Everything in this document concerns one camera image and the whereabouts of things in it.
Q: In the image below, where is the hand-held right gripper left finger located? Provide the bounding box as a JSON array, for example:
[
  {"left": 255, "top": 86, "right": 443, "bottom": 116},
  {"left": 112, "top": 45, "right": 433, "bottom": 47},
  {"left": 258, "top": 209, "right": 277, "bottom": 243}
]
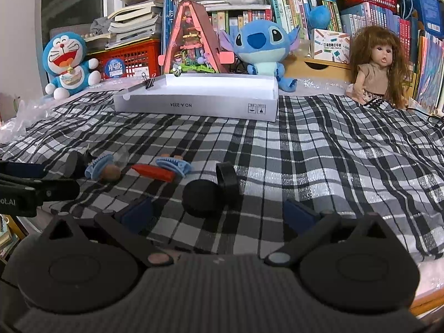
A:
[{"left": 44, "top": 198, "right": 176, "bottom": 268}]

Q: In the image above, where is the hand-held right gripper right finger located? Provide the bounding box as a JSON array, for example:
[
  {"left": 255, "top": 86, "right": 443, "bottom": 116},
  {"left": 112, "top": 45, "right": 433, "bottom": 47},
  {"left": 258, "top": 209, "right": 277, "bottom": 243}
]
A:
[{"left": 264, "top": 199, "right": 397, "bottom": 268}]

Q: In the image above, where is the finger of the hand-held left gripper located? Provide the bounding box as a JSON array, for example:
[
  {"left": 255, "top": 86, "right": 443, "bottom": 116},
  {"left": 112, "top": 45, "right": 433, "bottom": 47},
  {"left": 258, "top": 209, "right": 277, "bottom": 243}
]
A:
[
  {"left": 0, "top": 160, "right": 47, "bottom": 181},
  {"left": 0, "top": 178, "right": 81, "bottom": 202}
]

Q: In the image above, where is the red sausage-shaped piece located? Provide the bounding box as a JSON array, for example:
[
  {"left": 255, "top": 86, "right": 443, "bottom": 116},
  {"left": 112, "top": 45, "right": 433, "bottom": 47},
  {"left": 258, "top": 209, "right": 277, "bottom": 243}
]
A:
[{"left": 131, "top": 164, "right": 176, "bottom": 182}]

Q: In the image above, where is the white cardboard box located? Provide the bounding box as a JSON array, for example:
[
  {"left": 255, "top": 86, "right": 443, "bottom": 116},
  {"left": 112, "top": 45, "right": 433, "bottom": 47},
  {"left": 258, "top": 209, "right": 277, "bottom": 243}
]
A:
[{"left": 114, "top": 74, "right": 279, "bottom": 123}]

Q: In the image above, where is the small black object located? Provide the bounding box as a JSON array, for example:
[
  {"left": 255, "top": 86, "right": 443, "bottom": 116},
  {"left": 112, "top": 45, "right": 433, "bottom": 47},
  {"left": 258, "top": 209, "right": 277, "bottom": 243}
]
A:
[{"left": 65, "top": 150, "right": 93, "bottom": 178}]

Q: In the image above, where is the blue hair claw clip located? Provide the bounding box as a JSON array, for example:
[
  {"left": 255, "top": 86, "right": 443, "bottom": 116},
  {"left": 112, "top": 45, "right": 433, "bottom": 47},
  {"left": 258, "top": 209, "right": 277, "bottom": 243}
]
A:
[
  {"left": 155, "top": 156, "right": 192, "bottom": 175},
  {"left": 85, "top": 153, "right": 115, "bottom": 180}
]

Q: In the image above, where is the black white plaid blanket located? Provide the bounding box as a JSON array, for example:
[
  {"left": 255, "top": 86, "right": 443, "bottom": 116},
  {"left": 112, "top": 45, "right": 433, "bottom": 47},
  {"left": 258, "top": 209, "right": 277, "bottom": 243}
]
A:
[{"left": 0, "top": 90, "right": 444, "bottom": 263}]

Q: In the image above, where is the clear plastic dome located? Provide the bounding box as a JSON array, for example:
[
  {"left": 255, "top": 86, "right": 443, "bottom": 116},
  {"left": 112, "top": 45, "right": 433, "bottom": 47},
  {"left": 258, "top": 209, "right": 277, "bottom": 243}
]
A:
[{"left": 113, "top": 150, "right": 131, "bottom": 167}]

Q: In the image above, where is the clear bubble wrap sheet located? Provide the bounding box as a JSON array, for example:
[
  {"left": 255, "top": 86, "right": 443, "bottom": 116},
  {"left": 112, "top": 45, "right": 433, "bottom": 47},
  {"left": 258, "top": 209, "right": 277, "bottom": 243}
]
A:
[{"left": 0, "top": 76, "right": 130, "bottom": 137}]

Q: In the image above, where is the blue robot cat plush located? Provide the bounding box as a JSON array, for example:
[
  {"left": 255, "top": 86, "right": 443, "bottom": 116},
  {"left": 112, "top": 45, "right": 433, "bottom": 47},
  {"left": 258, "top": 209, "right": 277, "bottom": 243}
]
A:
[{"left": 42, "top": 32, "right": 102, "bottom": 99}]

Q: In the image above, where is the wooden drawer box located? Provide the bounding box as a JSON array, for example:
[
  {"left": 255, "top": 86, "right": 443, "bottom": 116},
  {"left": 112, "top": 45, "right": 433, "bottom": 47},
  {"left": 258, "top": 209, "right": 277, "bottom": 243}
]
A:
[{"left": 284, "top": 55, "right": 352, "bottom": 81}]

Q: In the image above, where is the red plastic crate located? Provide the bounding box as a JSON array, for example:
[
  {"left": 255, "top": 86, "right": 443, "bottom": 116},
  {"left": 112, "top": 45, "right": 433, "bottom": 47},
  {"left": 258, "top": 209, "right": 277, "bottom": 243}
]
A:
[{"left": 87, "top": 39, "right": 163, "bottom": 81}]

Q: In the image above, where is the grey cloth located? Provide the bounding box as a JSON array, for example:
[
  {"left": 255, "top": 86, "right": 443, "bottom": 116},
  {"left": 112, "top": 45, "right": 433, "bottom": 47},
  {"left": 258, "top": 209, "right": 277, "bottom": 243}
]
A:
[{"left": 90, "top": 17, "right": 113, "bottom": 36}]

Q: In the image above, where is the long-haired baby doll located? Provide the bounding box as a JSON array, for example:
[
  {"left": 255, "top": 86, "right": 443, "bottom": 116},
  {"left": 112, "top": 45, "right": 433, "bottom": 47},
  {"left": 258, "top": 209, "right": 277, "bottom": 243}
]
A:
[{"left": 345, "top": 25, "right": 411, "bottom": 109}]

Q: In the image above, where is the white printed carton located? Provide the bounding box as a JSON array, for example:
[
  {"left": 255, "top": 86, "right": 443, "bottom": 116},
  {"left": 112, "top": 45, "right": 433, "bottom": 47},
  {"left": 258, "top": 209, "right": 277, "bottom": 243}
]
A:
[{"left": 312, "top": 28, "right": 351, "bottom": 65}]

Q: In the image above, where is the dark window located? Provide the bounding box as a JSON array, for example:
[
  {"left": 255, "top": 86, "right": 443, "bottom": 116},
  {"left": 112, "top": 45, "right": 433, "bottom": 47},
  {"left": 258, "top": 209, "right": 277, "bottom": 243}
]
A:
[{"left": 41, "top": 0, "right": 105, "bottom": 37}]

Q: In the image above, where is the blue alien plush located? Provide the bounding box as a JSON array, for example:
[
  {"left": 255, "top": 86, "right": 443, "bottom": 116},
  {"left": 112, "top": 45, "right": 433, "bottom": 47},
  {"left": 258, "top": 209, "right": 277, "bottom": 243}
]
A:
[{"left": 218, "top": 20, "right": 302, "bottom": 92}]

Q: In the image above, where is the pink triangular miniature house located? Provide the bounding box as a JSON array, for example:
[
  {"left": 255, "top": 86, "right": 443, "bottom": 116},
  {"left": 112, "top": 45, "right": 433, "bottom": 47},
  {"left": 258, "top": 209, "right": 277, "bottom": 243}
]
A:
[{"left": 158, "top": 0, "right": 235, "bottom": 75}]

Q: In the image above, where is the row of tall blue books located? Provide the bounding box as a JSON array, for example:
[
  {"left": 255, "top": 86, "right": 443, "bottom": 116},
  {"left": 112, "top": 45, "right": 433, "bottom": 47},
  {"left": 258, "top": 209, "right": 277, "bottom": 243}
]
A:
[{"left": 161, "top": 0, "right": 183, "bottom": 73}]

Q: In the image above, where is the stack of lying books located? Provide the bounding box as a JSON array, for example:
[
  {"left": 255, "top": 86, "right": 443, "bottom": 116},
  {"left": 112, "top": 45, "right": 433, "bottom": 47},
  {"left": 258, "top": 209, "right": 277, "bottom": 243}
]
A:
[{"left": 106, "top": 0, "right": 165, "bottom": 48}]

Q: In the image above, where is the row of colourful shelf books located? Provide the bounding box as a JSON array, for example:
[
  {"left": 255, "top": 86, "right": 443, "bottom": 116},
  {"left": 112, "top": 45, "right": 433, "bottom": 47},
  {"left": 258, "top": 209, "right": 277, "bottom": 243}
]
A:
[{"left": 205, "top": 0, "right": 444, "bottom": 110}]

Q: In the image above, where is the blue packet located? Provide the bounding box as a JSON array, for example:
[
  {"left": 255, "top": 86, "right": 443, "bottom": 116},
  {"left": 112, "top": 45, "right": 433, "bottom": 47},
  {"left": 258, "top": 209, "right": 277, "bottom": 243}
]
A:
[{"left": 399, "top": 0, "right": 444, "bottom": 39}]

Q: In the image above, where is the black ring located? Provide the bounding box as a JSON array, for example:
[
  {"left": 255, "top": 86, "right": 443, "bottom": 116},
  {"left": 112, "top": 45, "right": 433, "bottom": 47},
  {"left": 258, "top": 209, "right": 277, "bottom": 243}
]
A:
[{"left": 215, "top": 162, "right": 241, "bottom": 204}]

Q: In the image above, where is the black cable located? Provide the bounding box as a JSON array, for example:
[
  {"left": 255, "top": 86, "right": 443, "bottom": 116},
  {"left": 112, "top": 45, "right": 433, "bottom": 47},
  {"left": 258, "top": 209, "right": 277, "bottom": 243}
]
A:
[{"left": 364, "top": 99, "right": 444, "bottom": 126}]

